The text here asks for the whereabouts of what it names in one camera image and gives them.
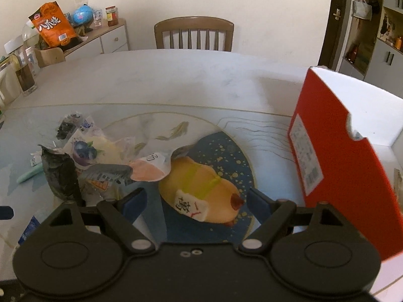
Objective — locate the red brown bottle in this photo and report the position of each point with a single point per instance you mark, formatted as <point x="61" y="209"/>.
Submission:
<point x="354" y="53"/>

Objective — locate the glass jar with white lid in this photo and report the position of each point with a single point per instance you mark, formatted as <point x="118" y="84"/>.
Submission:
<point x="22" y="66"/>

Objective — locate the silver packet with orange label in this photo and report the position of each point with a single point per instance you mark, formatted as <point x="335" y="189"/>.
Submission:
<point x="104" y="179"/>

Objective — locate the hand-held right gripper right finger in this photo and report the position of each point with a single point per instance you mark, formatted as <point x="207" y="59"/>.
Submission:
<point x="260" y="202"/>

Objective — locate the blue globe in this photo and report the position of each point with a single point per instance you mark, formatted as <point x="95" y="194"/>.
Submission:
<point x="82" y="14"/>

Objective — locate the clear plastic bottle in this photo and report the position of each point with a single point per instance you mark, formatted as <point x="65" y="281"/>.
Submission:
<point x="31" y="41"/>

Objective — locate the white blue-print packet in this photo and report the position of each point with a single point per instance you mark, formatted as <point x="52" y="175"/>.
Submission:
<point x="85" y="125"/>

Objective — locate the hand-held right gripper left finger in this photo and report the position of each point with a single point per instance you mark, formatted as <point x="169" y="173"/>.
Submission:
<point x="134" y="202"/>

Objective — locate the wooden slat-back chair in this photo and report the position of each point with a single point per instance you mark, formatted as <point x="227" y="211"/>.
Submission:
<point x="193" y="25"/>

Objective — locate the orange snack bag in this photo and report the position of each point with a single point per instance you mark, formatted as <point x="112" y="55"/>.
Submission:
<point x="52" y="25"/>

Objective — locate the orange bottle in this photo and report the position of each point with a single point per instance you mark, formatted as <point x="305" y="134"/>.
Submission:
<point x="399" y="43"/>

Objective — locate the teal plastic stick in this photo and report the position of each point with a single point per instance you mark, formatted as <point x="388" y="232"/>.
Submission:
<point x="28" y="173"/>

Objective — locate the red-lid sauce jar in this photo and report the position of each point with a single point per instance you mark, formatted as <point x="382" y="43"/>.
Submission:
<point x="111" y="17"/>

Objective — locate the black snack packet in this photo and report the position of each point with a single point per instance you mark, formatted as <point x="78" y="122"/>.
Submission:
<point x="59" y="173"/>

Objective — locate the clear packet of dark contents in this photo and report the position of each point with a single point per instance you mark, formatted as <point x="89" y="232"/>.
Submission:
<point x="67" y="125"/>

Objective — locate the red cardboard box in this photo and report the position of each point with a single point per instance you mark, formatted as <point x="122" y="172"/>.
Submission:
<point x="340" y="163"/>

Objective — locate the black hanging hat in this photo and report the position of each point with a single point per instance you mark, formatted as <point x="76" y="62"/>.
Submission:
<point x="374" y="5"/>

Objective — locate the grey wooden shelf cabinet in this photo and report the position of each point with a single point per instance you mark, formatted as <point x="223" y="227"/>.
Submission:
<point x="384" y="59"/>

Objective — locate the low wooden chair back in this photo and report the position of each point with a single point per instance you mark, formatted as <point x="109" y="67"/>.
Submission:
<point x="50" y="56"/>

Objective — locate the small clear ornament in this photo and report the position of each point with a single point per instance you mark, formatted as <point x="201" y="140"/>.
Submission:
<point x="98" y="17"/>

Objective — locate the printed fish table mat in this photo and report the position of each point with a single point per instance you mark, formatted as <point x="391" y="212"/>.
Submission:
<point x="195" y="122"/>

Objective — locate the dark wooden door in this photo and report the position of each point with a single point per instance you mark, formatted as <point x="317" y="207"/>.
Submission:
<point x="335" y="31"/>

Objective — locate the white wooden sideboard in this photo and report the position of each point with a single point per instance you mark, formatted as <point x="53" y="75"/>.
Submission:
<point x="113" y="41"/>

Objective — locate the grey hanging bag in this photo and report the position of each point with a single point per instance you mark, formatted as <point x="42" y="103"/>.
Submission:
<point x="362" y="8"/>

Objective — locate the blue small packet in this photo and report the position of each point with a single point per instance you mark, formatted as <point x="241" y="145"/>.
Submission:
<point x="30" y="231"/>

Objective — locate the yellow plush toy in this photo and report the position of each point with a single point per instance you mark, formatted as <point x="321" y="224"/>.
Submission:
<point x="189" y="179"/>

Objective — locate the white desktop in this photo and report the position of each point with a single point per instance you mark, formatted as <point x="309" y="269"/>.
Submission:
<point x="189" y="75"/>

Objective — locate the pink white snack packet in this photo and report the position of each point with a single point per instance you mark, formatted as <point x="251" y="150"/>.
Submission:
<point x="148" y="170"/>

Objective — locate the blueberry print snack packet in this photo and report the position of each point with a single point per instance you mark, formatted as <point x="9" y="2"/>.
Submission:
<point x="85" y="151"/>

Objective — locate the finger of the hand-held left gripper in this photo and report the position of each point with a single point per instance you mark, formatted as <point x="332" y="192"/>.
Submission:
<point x="5" y="213"/>

